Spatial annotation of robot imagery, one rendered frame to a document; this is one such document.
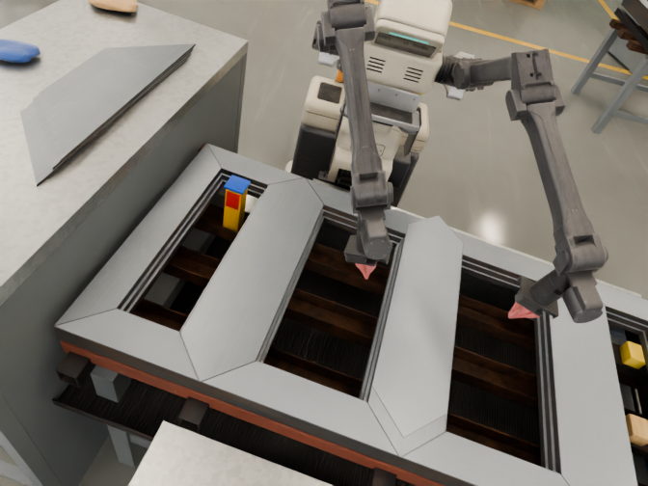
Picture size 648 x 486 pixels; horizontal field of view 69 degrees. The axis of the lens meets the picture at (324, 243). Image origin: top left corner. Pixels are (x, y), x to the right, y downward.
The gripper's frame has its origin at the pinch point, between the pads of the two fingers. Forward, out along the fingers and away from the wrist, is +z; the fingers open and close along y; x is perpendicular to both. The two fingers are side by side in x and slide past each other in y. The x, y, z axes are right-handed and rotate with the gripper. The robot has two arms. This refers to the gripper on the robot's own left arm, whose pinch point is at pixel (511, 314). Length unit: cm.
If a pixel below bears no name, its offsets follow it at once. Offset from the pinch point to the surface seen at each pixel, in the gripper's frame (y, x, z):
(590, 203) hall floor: 125, 225, 65
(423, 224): -19.4, 35.5, 16.4
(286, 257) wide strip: -52, 3, 25
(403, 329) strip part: -18.3, -5.5, 17.6
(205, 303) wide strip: -64, -19, 29
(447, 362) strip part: -6.2, -10.0, 15.0
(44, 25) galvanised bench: -150, 39, 28
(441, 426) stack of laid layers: -5.7, -26.7, 15.5
